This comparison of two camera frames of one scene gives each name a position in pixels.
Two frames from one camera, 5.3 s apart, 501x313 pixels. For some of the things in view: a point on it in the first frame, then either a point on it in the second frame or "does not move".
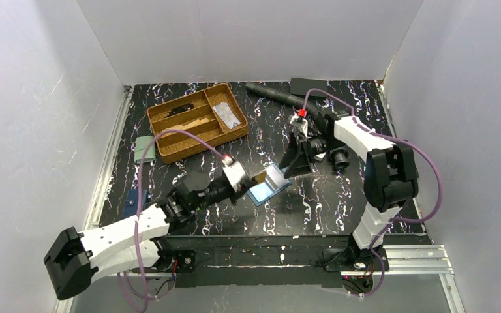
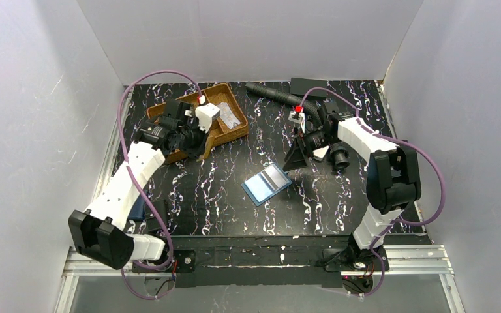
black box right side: [403, 152] does not move
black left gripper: [245, 190] → [194, 137]
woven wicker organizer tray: [213, 115] does not move
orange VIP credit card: [261, 177] → [219, 133]
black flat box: [301, 86] does not move
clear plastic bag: [224, 110] does not move
